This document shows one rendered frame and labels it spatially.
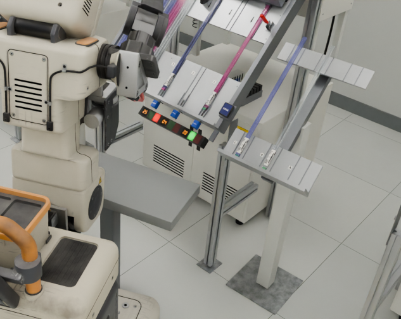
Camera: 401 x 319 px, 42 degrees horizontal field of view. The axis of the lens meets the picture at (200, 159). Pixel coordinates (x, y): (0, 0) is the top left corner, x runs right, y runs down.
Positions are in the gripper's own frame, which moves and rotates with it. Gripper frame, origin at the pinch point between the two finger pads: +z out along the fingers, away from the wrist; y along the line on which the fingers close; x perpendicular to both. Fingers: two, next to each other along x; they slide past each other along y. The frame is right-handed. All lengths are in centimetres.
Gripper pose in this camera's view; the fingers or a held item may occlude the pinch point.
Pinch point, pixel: (142, 99)
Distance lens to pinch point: 210.3
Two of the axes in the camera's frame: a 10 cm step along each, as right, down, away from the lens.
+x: -5.2, 8.4, -1.2
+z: 3.8, 3.5, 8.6
